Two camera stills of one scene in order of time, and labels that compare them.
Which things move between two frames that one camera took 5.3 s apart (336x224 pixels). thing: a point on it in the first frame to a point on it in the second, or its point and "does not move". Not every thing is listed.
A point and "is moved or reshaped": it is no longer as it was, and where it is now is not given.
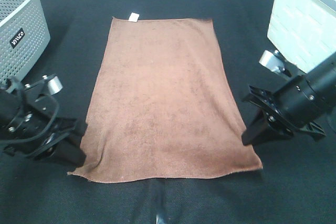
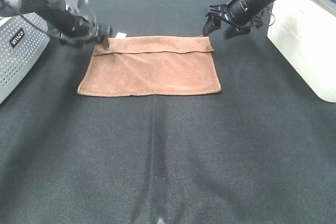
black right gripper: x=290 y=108 to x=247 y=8
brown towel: x=166 y=106 is moved or reshaped
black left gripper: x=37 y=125 to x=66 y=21
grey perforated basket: x=24 y=28 does not move
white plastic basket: x=302 y=24 does not move
